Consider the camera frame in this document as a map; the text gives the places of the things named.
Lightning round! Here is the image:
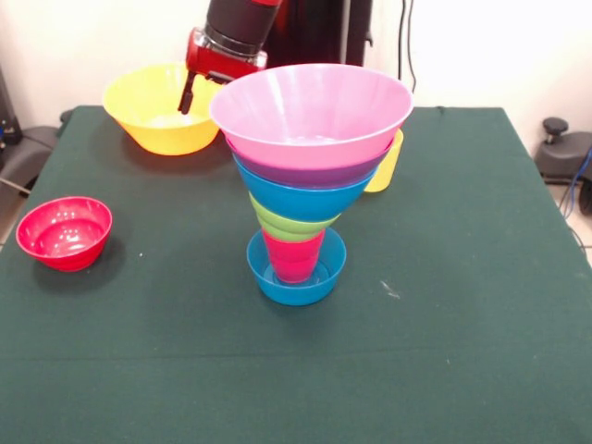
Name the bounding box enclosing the dark green tablecloth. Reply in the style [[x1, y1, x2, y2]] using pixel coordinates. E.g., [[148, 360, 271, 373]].
[[0, 105, 592, 444]]

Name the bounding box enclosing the translucent teal bowl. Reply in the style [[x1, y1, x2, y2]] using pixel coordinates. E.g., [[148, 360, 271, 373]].
[[246, 228, 348, 307]]

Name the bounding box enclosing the grey pedestal leg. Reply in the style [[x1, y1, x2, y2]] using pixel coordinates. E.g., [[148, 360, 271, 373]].
[[0, 125, 59, 195], [536, 131, 592, 186]]

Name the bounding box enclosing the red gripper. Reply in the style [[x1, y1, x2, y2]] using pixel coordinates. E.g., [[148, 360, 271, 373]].
[[177, 27, 269, 117]]

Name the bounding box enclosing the large pink bowl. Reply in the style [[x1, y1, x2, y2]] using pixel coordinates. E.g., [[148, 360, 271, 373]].
[[208, 63, 415, 173]]

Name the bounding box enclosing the small red bowl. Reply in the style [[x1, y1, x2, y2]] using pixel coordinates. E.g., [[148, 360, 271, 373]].
[[15, 196, 114, 273]]

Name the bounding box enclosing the yellow cup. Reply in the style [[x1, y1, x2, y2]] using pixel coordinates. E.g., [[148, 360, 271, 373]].
[[364, 129, 404, 193]]

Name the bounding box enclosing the red cup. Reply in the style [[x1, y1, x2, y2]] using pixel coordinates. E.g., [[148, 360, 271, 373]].
[[262, 229, 327, 285]]

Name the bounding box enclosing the blue bowl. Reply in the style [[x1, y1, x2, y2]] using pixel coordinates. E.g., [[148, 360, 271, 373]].
[[234, 161, 378, 223]]

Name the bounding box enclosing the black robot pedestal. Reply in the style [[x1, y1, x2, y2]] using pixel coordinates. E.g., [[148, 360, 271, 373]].
[[263, 0, 375, 68]]

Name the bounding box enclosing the blue cable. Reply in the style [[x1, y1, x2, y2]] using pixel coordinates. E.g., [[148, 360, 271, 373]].
[[561, 147, 592, 221]]

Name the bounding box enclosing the large yellow bowl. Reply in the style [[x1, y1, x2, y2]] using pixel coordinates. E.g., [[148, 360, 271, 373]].
[[102, 63, 224, 156]]

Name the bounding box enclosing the black wall cable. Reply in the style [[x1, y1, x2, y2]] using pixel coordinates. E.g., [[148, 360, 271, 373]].
[[407, 0, 417, 93], [397, 0, 409, 78]]

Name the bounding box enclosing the purple bowl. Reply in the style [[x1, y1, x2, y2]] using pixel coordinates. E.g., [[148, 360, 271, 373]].
[[230, 138, 392, 189]]

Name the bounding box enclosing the small green bowl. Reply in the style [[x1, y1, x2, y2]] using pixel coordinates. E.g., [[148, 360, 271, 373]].
[[249, 191, 339, 244]]

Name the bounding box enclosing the black equipment box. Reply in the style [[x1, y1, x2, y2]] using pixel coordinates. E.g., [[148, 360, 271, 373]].
[[0, 64, 22, 149]]

